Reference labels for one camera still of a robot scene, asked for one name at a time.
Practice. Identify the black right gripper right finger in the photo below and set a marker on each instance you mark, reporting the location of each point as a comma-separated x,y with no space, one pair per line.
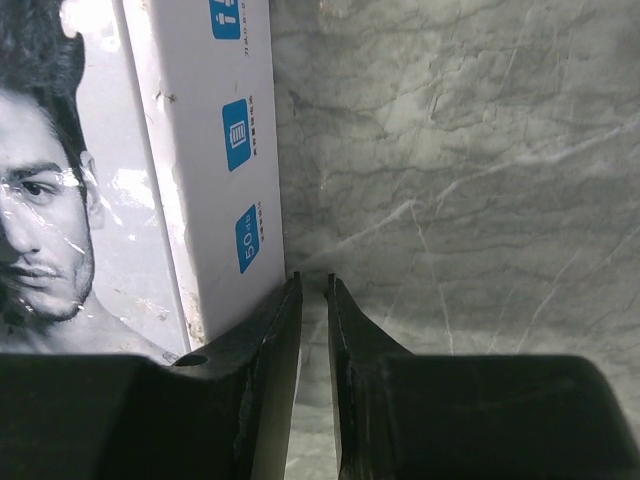
399,415

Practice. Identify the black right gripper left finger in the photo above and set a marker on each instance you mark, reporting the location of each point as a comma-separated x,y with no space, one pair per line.
220,412

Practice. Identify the white clipper kit box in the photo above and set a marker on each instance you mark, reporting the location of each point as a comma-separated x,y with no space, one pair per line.
140,203

